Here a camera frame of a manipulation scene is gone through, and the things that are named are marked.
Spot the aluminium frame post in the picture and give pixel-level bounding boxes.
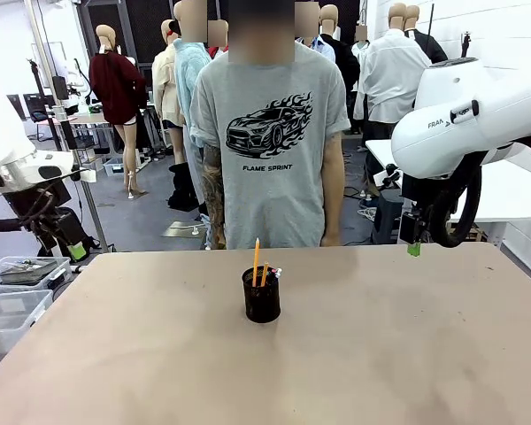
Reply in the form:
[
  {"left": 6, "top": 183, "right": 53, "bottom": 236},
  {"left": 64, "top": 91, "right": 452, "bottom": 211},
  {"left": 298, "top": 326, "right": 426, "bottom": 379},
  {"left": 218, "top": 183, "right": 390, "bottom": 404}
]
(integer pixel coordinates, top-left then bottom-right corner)
[{"left": 25, "top": 0, "right": 112, "bottom": 254}]

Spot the mannequin in white shirt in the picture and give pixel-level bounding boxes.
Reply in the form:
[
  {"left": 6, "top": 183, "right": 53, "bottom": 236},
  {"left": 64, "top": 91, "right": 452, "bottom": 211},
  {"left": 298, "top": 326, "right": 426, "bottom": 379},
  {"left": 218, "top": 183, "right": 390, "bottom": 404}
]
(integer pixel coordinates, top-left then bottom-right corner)
[{"left": 352, "top": 2, "right": 431, "bottom": 147}]

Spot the blue floor crate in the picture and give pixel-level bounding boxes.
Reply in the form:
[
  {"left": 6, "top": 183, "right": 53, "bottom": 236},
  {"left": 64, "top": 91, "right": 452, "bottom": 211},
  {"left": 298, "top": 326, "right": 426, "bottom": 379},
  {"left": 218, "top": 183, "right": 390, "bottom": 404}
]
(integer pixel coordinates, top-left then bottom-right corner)
[{"left": 103, "top": 157, "right": 129, "bottom": 178}]

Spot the mannequin in dark red sweater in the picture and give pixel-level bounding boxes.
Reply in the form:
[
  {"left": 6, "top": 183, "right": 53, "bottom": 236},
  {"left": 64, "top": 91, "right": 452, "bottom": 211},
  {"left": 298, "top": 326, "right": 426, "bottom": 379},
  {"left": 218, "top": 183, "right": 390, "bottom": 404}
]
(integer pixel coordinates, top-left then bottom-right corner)
[{"left": 88, "top": 24, "right": 148, "bottom": 200}]

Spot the clear plastic storage bin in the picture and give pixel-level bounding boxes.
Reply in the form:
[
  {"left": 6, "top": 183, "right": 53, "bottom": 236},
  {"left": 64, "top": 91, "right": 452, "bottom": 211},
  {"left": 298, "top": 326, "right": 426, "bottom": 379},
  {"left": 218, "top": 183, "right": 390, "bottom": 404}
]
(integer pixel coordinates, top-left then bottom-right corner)
[{"left": 0, "top": 289, "right": 54, "bottom": 355}]

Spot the clear bin with grey contents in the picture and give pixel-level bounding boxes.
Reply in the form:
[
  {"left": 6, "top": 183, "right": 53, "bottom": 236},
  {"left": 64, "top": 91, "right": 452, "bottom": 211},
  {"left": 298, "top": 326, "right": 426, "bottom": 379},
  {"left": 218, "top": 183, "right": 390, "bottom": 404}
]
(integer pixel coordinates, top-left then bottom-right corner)
[{"left": 0, "top": 256, "right": 73, "bottom": 293}]

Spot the mannequin in black suit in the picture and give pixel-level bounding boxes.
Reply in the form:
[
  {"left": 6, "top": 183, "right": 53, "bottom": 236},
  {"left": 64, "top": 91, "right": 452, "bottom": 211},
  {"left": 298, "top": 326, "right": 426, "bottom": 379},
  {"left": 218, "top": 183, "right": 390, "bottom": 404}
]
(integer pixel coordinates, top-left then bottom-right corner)
[{"left": 404, "top": 4, "right": 449, "bottom": 65}]

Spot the person in grey car t-shirt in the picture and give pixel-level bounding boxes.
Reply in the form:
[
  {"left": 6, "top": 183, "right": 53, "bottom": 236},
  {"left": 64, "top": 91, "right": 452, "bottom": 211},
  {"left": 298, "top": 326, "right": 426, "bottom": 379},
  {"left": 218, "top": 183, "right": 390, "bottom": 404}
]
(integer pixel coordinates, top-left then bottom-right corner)
[{"left": 189, "top": 0, "right": 351, "bottom": 250}]

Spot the mannequin in beige shirt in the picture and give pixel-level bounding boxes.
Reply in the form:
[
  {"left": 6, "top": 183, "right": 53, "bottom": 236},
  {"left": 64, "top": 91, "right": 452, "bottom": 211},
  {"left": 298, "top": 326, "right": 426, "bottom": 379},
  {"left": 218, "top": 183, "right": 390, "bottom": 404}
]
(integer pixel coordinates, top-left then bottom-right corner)
[{"left": 151, "top": 19, "right": 188, "bottom": 212}]

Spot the mannequin in light blue shirt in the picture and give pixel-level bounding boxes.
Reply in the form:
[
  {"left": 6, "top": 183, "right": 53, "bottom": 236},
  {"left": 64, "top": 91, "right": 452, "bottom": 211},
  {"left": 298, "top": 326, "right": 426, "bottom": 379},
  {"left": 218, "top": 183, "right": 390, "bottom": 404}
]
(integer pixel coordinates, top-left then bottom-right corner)
[{"left": 173, "top": 0, "right": 213, "bottom": 222}]

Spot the bare left forearm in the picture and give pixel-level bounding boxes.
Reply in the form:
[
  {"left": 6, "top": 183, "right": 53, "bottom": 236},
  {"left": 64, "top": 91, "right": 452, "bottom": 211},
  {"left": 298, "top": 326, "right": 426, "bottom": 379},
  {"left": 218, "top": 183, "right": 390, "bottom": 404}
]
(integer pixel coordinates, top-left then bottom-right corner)
[{"left": 319, "top": 129, "right": 344, "bottom": 247}]

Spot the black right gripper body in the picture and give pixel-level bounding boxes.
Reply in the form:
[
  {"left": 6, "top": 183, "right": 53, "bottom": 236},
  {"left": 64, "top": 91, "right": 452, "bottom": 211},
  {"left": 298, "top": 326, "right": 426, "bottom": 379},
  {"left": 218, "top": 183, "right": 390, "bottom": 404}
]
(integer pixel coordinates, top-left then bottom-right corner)
[{"left": 399, "top": 211, "right": 426, "bottom": 245}]

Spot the yellow pencil pink eraser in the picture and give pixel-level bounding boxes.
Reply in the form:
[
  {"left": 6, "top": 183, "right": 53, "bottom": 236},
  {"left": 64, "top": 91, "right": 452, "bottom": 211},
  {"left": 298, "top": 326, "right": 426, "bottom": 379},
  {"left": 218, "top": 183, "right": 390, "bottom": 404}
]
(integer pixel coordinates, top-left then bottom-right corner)
[{"left": 252, "top": 237, "right": 261, "bottom": 288}]

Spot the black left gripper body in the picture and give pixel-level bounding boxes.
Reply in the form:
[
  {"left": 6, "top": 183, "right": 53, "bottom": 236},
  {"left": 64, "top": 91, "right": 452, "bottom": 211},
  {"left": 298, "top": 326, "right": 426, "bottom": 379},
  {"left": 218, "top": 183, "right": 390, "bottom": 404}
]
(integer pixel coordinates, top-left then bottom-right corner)
[{"left": 37, "top": 207, "right": 89, "bottom": 258}]

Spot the mannequin in black jacket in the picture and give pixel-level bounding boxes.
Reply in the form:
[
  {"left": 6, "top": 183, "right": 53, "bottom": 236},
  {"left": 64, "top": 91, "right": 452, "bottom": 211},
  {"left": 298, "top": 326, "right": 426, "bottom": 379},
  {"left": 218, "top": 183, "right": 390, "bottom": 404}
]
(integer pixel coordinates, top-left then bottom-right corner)
[{"left": 317, "top": 4, "right": 361, "bottom": 97}]

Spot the tattooed right forearm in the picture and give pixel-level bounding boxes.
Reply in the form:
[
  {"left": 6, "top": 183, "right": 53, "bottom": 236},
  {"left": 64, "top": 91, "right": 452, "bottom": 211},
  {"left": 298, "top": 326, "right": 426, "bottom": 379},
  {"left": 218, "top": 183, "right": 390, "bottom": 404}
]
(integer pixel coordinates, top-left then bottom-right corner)
[{"left": 201, "top": 142, "right": 227, "bottom": 250}]

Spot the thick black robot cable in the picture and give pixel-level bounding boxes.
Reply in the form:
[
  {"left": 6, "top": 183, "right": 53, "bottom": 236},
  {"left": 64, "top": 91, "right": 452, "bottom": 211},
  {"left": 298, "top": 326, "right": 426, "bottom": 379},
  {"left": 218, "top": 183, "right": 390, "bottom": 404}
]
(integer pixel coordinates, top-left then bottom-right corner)
[{"left": 427, "top": 149, "right": 483, "bottom": 249}]

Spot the black mesh pen holder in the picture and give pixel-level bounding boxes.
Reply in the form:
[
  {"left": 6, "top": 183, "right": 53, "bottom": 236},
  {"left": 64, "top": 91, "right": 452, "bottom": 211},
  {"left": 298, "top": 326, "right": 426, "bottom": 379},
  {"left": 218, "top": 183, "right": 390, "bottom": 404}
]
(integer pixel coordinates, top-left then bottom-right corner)
[{"left": 241, "top": 266, "right": 282, "bottom": 324}]

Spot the white table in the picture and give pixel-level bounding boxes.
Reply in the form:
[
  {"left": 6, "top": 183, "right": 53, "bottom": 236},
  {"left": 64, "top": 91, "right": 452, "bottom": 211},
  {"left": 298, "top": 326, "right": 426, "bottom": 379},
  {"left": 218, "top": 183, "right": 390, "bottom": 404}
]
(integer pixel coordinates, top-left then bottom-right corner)
[{"left": 365, "top": 138, "right": 531, "bottom": 249}]

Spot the black cable bundle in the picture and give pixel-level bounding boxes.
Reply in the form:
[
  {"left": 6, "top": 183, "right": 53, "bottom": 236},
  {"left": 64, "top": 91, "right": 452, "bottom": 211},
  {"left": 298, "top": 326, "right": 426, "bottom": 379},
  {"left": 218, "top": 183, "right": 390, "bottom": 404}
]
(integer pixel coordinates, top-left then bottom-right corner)
[{"left": 0, "top": 179, "right": 67, "bottom": 249}]

